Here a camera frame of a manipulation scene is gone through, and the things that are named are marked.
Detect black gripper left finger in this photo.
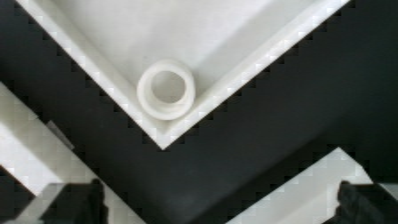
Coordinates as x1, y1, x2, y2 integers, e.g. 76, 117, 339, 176
16, 178, 110, 224

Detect white square table top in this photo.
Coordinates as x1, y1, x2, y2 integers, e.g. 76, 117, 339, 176
16, 0, 350, 147

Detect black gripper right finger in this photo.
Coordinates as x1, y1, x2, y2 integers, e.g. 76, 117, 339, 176
322, 181, 398, 224

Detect white U-shaped obstacle fence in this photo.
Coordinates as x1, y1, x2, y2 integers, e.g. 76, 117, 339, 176
0, 84, 371, 224

